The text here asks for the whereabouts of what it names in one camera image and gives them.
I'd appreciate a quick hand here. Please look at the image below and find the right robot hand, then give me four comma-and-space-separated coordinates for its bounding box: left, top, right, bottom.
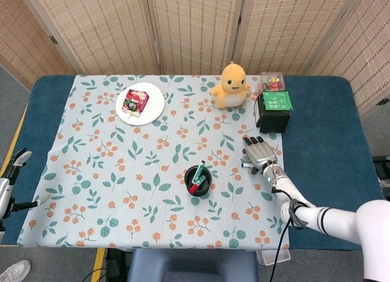
242, 136, 280, 176

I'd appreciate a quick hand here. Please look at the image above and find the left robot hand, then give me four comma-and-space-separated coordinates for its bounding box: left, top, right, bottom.
0, 147, 51, 219

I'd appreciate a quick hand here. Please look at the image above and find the black pen cup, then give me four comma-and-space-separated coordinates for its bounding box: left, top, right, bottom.
184, 165, 213, 197

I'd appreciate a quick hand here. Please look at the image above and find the teal marker red cap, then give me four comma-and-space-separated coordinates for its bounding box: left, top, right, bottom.
188, 175, 205, 194

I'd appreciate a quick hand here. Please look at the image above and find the teal marker white cap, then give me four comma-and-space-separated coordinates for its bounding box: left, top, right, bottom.
194, 160, 206, 181

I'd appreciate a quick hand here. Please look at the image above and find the black cardboard box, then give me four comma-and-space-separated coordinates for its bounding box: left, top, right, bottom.
254, 93, 292, 134

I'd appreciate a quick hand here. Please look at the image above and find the green tea packet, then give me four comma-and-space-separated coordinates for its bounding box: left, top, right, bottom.
262, 91, 294, 111

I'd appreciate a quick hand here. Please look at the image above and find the blue table cover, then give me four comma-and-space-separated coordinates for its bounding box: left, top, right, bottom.
0, 74, 386, 251

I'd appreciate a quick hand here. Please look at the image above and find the yellow plush dinosaur toy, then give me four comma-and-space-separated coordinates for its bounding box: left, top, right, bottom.
210, 60, 252, 110

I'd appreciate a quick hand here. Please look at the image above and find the clear plastic box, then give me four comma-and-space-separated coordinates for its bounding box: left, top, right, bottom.
259, 71, 286, 93

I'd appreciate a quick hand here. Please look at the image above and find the white shoe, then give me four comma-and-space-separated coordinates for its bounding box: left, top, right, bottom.
0, 259, 32, 282

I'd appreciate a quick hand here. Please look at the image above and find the white plastic bin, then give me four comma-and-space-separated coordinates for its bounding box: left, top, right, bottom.
255, 250, 291, 266

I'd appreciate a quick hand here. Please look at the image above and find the white paper plate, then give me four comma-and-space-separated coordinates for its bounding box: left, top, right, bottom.
115, 82, 166, 126

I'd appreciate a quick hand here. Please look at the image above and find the floral fruit print tablecloth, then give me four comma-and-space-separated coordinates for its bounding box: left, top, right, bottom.
16, 74, 290, 250

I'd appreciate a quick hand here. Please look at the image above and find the dark blue seat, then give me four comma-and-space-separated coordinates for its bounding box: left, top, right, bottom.
127, 248, 259, 282

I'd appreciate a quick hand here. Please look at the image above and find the black base unit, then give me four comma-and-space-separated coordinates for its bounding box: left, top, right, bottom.
105, 248, 129, 282

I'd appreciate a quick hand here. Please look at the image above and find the red snack packet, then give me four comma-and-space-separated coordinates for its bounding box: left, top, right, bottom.
121, 88, 151, 116

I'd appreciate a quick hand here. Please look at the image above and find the woven folding screen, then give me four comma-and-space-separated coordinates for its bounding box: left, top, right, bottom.
0, 0, 390, 118

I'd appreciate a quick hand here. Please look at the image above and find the thin right arm cable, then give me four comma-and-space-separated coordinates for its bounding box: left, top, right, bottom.
269, 186, 307, 282

